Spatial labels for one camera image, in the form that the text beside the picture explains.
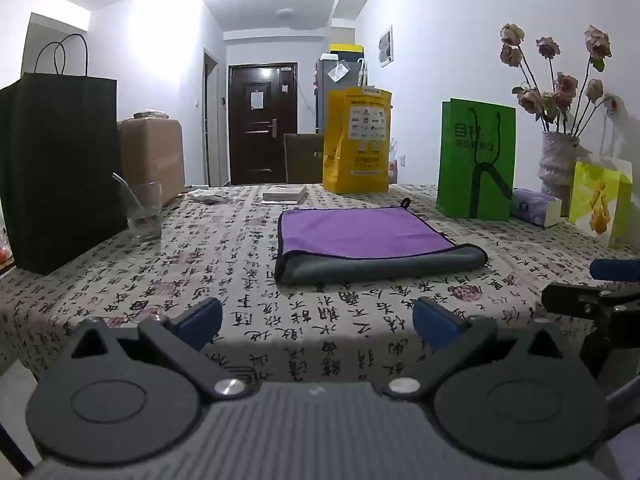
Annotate side room doorway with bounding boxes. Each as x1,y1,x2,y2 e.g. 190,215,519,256
202,47,222,188

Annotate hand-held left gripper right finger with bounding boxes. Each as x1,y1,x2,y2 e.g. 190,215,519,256
382,296,581,402

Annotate purple and grey towel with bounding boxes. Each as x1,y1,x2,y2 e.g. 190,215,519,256
273,199,489,285

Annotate brown chair back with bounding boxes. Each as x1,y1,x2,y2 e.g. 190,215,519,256
283,133,325,184

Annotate white plastic bag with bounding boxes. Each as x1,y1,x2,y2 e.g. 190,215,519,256
387,137,402,184

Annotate clear drinking glass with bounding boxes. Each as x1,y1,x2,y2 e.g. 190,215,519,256
120,180,164,242

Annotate yellow-green gift bag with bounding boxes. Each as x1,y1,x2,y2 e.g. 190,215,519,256
568,102,635,249

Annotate crumpled white tissue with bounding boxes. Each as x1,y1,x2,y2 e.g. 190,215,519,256
186,186,227,205

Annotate brown cardboard box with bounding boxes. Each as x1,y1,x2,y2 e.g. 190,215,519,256
117,112,186,207

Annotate purple tissue box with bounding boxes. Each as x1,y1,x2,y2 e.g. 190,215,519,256
511,187,564,229

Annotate dark brown door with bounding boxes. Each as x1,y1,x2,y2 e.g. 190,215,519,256
228,63,299,186

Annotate grey refrigerator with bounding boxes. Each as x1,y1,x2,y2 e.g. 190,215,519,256
314,57,369,134

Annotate dried pink roses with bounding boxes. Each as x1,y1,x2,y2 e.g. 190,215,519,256
500,23,622,137

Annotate wrapped grey vase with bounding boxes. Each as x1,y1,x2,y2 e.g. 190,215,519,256
537,131,594,218

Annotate green paper bag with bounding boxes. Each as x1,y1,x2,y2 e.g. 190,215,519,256
436,98,517,222

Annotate clear straw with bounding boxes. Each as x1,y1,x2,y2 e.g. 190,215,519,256
112,172,143,221

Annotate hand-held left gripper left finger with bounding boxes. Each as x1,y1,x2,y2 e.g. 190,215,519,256
62,297,249,402

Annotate small white flat box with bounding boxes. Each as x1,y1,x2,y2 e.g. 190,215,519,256
262,185,308,205

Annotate black paper bag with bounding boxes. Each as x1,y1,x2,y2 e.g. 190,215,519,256
0,34,129,276

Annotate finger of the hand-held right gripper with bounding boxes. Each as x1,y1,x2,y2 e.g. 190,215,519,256
541,282,640,333
589,258,640,282

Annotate yellow printed bag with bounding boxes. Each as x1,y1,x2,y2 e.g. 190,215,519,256
322,86,393,194

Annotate calligraphy printed tablecloth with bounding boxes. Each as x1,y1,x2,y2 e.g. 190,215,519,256
0,182,640,386

